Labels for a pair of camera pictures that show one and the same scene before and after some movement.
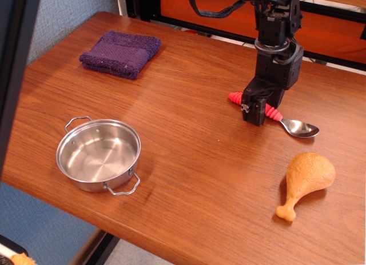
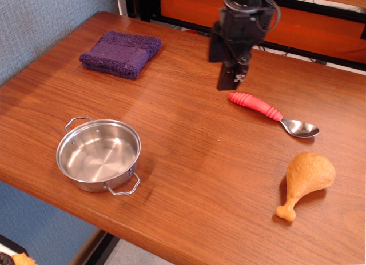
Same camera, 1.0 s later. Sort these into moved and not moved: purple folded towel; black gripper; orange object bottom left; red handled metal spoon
Moved: black gripper
Not moved: purple folded towel; orange object bottom left; red handled metal spoon
